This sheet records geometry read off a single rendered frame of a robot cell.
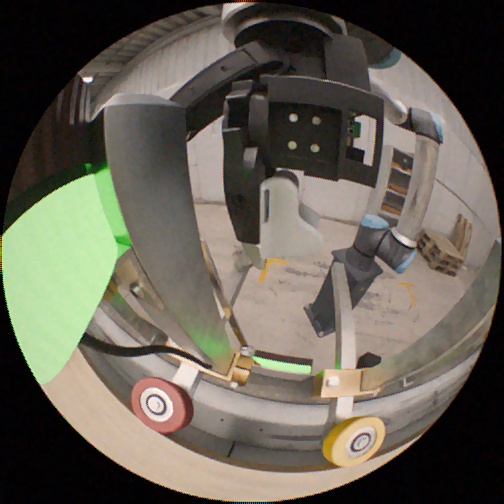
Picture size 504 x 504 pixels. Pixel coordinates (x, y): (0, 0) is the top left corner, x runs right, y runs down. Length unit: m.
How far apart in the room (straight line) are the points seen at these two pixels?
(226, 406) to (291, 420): 0.18
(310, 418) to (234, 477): 0.33
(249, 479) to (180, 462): 0.08
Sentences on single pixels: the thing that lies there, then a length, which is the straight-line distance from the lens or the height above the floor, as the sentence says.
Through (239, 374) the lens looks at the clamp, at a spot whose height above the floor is 0.87.
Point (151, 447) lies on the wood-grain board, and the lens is 0.26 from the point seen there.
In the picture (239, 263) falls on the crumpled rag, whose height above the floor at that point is 0.87.
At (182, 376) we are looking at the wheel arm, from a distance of 0.27.
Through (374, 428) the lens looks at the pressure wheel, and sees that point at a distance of 0.26.
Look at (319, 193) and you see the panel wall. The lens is 2.78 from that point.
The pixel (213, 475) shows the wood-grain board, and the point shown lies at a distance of 0.24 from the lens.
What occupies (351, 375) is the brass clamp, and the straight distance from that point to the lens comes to 0.30.
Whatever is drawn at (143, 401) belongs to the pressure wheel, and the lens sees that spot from 0.24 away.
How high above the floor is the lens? 1.11
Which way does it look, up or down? 38 degrees down
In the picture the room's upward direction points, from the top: straight up
